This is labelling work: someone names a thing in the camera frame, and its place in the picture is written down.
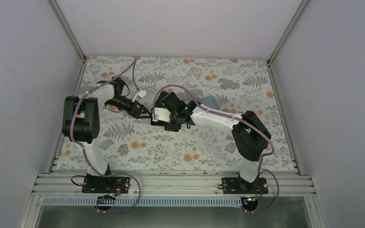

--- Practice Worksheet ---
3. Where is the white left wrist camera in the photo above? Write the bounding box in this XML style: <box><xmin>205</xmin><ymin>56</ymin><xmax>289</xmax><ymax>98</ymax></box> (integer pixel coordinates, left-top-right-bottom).
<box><xmin>132</xmin><ymin>90</ymin><xmax>146</xmax><ymax>102</ymax></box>

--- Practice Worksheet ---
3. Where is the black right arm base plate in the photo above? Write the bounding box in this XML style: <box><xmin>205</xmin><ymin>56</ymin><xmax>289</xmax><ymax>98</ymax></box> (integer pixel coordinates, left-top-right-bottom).
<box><xmin>218</xmin><ymin>177</ymin><xmax>269</xmax><ymax>194</ymax></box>

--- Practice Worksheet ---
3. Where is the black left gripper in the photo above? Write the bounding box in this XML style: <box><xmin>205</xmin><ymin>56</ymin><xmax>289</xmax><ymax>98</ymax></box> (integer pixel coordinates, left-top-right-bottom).
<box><xmin>106</xmin><ymin>95</ymin><xmax>152</xmax><ymax>119</ymax></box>

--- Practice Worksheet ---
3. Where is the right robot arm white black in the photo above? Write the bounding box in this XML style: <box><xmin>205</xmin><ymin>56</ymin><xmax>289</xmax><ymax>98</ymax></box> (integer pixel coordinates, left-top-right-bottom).
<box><xmin>151</xmin><ymin>91</ymin><xmax>271</xmax><ymax>193</ymax></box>

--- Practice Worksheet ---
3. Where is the black bare phone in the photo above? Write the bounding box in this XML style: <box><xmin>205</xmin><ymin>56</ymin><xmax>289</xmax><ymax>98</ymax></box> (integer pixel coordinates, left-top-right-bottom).
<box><xmin>151</xmin><ymin>118</ymin><xmax>166</xmax><ymax>130</ymax></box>

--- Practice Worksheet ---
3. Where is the white slotted cable duct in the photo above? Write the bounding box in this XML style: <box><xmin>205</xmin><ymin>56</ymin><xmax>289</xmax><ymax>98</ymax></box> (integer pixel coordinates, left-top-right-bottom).
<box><xmin>42</xmin><ymin>196</ymin><xmax>250</xmax><ymax>208</ymax></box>

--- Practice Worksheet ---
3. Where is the aluminium front rail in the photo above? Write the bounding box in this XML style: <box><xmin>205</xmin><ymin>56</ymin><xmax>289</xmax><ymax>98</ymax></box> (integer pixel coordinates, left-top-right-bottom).
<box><xmin>32</xmin><ymin>170</ymin><xmax>316</xmax><ymax>197</ymax></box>

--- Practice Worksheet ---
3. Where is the black phone from case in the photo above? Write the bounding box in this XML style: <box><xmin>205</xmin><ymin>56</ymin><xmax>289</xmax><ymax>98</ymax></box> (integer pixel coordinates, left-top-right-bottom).
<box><xmin>154</xmin><ymin>91</ymin><xmax>169</xmax><ymax>108</ymax></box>

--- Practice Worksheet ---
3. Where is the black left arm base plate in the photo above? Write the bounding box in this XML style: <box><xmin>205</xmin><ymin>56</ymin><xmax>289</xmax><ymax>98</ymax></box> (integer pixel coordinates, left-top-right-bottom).
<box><xmin>81</xmin><ymin>174</ymin><xmax>130</xmax><ymax>194</ymax></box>

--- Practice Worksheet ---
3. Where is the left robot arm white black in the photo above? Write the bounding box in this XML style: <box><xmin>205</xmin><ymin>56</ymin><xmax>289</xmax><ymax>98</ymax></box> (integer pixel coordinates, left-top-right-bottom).
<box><xmin>62</xmin><ymin>77</ymin><xmax>152</xmax><ymax>192</ymax></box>

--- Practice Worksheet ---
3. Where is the floral patterned table mat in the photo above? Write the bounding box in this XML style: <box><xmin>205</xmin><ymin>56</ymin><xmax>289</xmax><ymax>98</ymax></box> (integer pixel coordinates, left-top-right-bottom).
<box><xmin>56</xmin><ymin>56</ymin><xmax>297</xmax><ymax>172</ymax></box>

